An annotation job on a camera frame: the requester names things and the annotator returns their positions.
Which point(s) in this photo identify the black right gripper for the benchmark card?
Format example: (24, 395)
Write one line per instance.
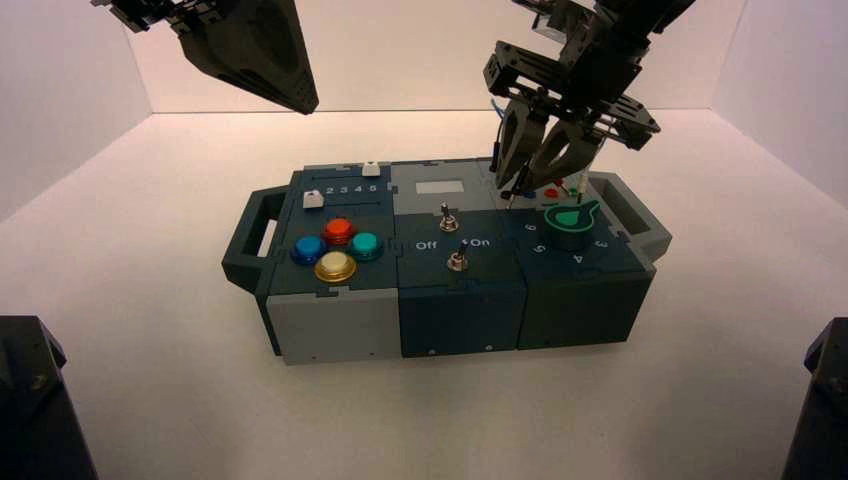
(599, 73)

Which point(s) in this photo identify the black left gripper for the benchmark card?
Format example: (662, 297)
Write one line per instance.
(152, 13)

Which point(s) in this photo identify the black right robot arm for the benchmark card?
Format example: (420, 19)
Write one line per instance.
(652, 10)

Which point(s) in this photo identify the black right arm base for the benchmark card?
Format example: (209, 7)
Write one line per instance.
(825, 411)

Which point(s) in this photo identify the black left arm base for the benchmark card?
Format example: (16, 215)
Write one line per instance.
(33, 411)

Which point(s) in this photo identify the green rotary knob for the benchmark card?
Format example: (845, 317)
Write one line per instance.
(568, 225)

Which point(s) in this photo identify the grey rectangular display panel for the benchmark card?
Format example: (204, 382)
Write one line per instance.
(439, 187)

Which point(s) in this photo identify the large white slider knob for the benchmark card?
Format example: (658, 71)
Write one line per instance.
(312, 199)

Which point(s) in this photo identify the small white slider knob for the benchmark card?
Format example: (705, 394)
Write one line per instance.
(372, 169)

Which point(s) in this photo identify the dark teal grey task box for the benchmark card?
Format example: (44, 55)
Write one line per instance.
(457, 311)

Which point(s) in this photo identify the red push button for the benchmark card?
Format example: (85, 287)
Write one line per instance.
(338, 230)

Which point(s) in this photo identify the blue push button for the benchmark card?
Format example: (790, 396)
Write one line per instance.
(308, 249)

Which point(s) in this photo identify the teal push button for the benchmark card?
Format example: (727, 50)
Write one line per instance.
(365, 245)

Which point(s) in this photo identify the yellow push button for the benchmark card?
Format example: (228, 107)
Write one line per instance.
(335, 266)

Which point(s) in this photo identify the silver toggle switch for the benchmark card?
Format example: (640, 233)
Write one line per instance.
(448, 220)
(458, 258)

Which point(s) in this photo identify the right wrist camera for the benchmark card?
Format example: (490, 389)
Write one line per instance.
(546, 20)

